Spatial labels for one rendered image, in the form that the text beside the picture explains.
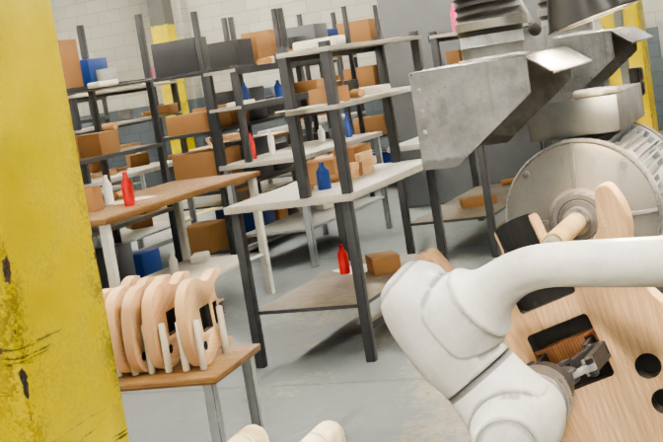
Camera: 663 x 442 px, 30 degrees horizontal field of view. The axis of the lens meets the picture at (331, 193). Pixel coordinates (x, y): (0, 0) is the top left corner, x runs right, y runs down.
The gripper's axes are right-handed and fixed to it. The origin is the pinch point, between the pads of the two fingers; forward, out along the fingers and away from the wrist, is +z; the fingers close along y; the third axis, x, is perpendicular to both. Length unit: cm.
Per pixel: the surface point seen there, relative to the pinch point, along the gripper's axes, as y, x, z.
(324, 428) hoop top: -5, 14, -72
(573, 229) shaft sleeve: 6.9, 16.7, 6.1
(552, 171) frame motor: 4.4, 25.7, 19.2
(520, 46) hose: 10.4, 45.3, 8.8
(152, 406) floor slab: -312, -13, 350
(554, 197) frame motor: 3.2, 21.5, 18.7
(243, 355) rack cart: -199, 0, 258
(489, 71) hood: 9.2, 42.7, -9.7
